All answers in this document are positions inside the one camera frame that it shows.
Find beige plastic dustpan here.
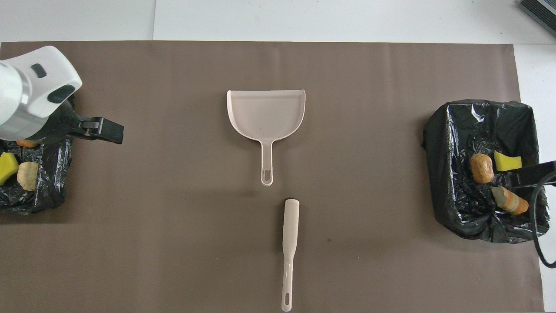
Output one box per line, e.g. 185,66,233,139
226,90,306,186

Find dark ribbed device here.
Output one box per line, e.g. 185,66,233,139
519,0,556,37

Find golden bread roll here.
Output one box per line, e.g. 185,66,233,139
470,153,495,184

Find yellow sponge with green side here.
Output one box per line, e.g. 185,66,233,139
494,150,522,172

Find brown paper table mat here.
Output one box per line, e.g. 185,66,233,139
0,41,544,313

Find black bag lined bin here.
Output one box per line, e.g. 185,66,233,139
0,93,75,214
422,100,550,244

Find yellow sponge piece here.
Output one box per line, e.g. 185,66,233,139
0,152,20,186

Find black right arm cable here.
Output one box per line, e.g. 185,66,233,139
531,170,556,269

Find beige hand brush black bristles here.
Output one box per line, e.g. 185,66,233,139
281,199,300,312

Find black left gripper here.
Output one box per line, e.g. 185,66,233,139
27,98,125,145

